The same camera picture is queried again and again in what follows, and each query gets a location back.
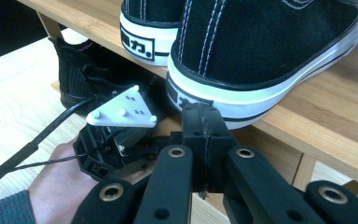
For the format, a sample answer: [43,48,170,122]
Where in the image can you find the black canvas sneaker white laces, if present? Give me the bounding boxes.
[166,0,358,131]
[119,0,187,67]

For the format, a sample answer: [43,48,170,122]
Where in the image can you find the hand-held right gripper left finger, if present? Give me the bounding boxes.
[169,102,208,192]

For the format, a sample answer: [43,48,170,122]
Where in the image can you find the left hand-held gripper black cable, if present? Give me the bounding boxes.
[0,97,99,192]

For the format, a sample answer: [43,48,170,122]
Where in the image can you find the black mesh shoe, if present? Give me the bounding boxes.
[48,36,169,118]

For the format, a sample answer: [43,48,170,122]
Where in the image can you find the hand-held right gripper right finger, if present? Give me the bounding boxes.
[200,103,240,192]

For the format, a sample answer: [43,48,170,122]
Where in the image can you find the thin black wire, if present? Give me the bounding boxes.
[10,152,90,172]

